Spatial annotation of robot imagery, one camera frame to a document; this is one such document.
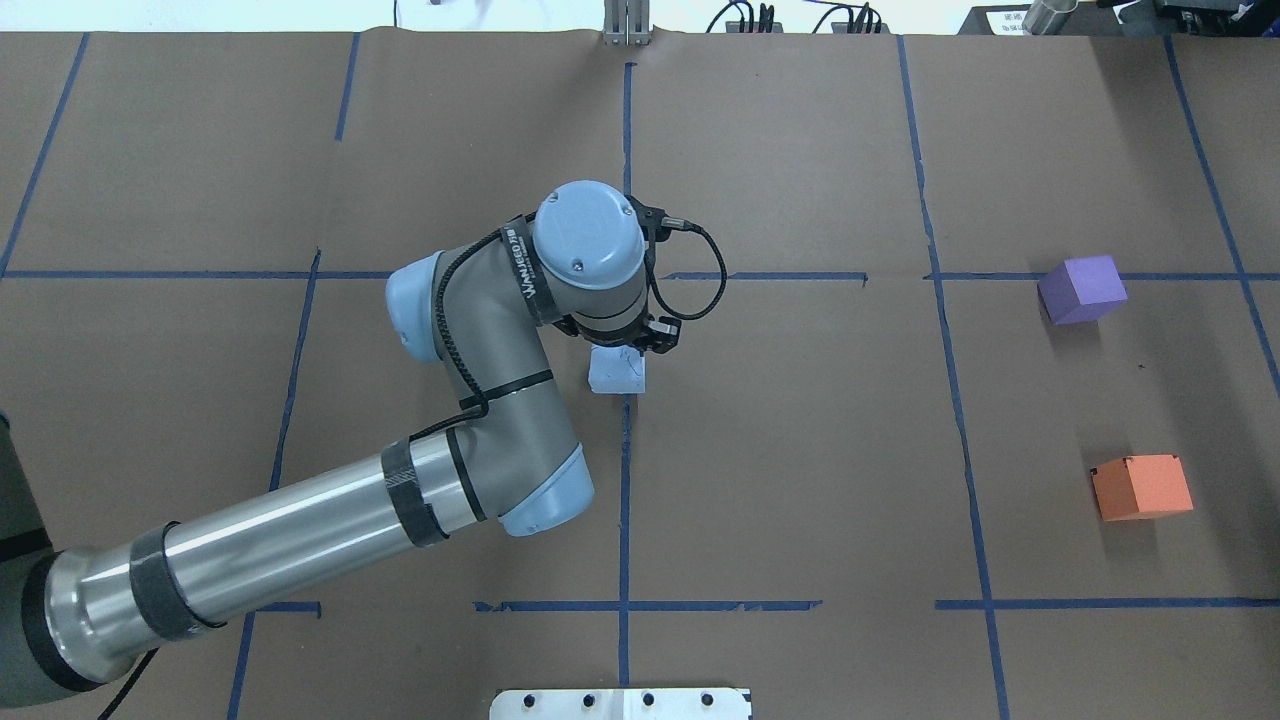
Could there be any aluminium frame post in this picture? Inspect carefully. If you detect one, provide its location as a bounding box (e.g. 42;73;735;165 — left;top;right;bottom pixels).
602;0;652;47

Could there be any metal cup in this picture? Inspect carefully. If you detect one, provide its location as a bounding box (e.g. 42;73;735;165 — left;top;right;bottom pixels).
1021;0;1080;36

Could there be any light blue foam block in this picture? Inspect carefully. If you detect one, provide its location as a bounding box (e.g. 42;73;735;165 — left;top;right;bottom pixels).
588;346;646;395

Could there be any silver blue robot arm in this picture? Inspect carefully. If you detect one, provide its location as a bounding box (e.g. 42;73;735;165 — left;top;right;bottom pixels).
3;179;705;708

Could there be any purple foam block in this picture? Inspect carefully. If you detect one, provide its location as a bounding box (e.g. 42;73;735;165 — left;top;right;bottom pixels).
1037;255;1129;325

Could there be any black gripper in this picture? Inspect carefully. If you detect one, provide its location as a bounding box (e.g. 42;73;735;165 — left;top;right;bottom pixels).
556;310;684;355

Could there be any orange foam block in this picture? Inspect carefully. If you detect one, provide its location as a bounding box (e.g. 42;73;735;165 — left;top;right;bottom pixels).
1091;454;1194;521

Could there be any black camera cable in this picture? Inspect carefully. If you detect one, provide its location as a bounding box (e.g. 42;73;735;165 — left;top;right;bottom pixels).
640;211;728;323

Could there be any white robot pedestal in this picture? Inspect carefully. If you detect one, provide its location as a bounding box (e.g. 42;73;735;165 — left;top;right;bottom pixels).
488;687;755;719

